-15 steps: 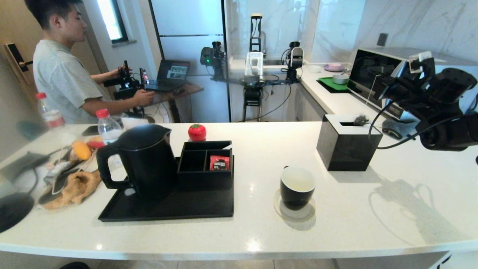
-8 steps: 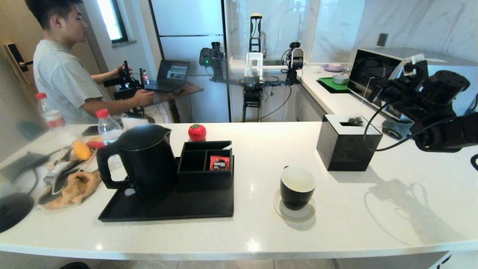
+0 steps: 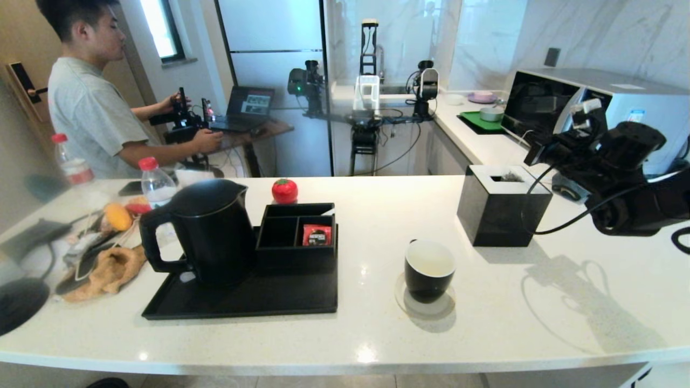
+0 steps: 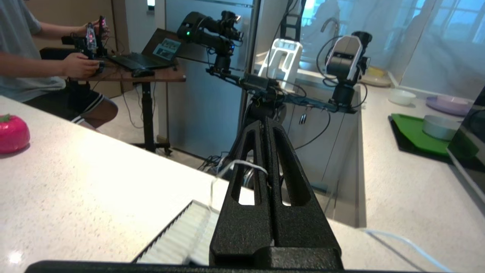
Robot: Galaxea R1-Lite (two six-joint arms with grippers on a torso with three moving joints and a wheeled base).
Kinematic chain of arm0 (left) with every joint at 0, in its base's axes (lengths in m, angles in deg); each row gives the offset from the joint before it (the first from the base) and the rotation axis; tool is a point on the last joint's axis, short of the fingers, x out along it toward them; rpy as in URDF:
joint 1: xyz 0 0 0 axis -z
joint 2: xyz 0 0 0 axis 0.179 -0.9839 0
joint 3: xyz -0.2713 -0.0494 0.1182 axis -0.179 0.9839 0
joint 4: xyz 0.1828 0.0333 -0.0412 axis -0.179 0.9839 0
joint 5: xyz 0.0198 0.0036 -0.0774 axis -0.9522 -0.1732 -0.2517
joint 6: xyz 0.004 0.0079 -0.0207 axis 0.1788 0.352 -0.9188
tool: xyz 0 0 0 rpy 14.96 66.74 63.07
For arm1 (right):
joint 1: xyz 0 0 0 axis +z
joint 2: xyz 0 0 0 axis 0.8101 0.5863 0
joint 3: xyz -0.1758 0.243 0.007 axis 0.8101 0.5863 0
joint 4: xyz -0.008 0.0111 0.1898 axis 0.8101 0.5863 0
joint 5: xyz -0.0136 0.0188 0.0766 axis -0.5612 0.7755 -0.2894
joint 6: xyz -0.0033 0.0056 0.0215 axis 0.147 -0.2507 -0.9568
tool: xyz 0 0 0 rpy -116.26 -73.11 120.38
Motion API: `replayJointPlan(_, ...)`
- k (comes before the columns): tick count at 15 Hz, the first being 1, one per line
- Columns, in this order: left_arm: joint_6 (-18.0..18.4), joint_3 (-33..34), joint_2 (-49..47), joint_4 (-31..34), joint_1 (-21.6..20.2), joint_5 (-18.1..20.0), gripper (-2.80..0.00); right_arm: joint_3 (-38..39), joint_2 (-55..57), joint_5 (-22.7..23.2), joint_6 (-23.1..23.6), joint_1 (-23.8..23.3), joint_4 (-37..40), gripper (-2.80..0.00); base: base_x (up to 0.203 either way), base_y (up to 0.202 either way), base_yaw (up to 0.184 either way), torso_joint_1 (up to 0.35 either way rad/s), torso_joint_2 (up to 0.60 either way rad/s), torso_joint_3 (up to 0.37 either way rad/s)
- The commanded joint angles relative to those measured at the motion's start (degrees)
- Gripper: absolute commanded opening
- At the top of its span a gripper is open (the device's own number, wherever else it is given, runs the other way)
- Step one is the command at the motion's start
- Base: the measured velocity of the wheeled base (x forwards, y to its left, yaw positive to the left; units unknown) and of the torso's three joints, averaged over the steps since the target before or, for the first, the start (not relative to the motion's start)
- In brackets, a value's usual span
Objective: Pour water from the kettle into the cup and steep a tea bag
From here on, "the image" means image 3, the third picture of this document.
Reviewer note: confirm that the green tray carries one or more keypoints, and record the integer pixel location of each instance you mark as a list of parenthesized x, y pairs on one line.
[(471, 121)]

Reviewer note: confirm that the purple plate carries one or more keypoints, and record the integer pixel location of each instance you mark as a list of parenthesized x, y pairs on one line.
[(481, 98)]

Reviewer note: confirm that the pink red toy pepper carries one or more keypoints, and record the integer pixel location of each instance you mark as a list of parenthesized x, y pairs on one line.
[(137, 208)]

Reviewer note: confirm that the red coffee sachet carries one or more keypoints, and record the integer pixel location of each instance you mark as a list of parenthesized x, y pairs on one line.
[(317, 235)]

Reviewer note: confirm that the grey small bowl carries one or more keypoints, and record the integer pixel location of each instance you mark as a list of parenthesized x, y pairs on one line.
[(490, 115)]

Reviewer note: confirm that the black electric kettle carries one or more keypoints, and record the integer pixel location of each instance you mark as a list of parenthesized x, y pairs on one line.
[(210, 242)]

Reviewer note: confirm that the grey oven mitt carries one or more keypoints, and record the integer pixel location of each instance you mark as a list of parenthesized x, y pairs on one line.
[(566, 189)]

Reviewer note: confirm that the black mug white inside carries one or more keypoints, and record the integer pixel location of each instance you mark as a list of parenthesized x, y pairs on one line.
[(428, 280)]

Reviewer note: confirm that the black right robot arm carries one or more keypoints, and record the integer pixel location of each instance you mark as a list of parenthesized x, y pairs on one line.
[(636, 183)]

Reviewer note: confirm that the black round flat object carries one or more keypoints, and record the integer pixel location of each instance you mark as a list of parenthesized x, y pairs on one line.
[(21, 304)]

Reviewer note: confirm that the grey refrigerator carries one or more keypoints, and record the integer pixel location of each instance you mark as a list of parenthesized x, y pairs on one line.
[(269, 32)]

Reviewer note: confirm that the white plastic rack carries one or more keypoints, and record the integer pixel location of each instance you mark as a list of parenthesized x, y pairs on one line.
[(367, 92)]

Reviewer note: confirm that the black serving tray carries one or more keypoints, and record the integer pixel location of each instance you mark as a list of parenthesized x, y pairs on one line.
[(242, 302)]

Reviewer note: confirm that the yellow toy corn cob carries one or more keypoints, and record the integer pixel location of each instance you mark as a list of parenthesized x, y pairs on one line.
[(118, 217)]

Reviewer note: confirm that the grey folded cloth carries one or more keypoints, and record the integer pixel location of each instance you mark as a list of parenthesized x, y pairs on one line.
[(32, 237)]

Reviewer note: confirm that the white small bowl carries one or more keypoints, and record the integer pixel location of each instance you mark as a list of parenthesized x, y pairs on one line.
[(454, 99)]

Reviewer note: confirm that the black device with green light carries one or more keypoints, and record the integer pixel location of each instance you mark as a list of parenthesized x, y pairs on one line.
[(307, 86)]

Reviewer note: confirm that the red tomato-shaped timer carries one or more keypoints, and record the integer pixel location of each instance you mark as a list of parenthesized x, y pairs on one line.
[(284, 191)]

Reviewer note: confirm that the chrome kitchen faucet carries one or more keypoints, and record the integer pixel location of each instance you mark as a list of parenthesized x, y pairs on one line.
[(381, 62)]

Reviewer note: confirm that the black laptop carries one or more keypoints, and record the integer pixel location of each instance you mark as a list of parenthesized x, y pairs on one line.
[(248, 105)]

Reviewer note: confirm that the black teleoperation controller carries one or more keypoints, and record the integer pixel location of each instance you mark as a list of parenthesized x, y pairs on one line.
[(183, 121)]

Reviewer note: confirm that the black compartment organizer box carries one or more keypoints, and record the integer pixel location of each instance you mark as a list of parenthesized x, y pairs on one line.
[(294, 258)]

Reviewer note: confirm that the window with dark frame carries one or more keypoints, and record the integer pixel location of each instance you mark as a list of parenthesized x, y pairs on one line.
[(158, 27)]

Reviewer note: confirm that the brown crumpled cloth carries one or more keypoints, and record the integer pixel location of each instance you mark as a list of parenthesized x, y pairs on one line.
[(118, 269)]

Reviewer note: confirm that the white round coaster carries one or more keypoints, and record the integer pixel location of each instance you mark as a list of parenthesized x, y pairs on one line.
[(431, 311)]

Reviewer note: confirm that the clear water bottle red cap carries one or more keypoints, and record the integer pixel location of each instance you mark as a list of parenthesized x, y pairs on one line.
[(156, 186), (75, 170)]

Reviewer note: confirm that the black metal stand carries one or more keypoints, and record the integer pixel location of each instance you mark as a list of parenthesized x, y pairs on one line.
[(365, 143)]

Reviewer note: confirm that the white kitchen cabinet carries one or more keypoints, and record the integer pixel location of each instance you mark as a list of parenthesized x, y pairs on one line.
[(442, 151)]

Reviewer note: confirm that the black wall socket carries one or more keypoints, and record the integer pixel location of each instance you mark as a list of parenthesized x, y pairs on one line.
[(551, 57)]

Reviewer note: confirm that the brown wooden desk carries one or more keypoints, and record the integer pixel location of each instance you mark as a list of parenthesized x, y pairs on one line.
[(269, 132)]

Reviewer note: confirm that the silver microwave oven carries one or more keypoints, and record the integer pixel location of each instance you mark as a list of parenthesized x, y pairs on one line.
[(657, 97)]

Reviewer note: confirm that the black phone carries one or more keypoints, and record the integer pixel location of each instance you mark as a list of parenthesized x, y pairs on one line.
[(131, 188)]

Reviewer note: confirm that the black tissue box white lid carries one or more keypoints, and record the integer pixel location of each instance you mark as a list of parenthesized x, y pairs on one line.
[(501, 215)]

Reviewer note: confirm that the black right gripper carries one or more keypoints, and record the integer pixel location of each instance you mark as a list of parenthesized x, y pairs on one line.
[(577, 151)]

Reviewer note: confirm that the black white robot device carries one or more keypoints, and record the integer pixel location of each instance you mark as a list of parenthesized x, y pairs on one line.
[(427, 86)]

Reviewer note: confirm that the teal chair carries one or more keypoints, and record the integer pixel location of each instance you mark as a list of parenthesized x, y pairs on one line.
[(46, 188)]

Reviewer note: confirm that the person in grey t-shirt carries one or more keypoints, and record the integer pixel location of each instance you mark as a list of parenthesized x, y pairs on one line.
[(97, 118)]

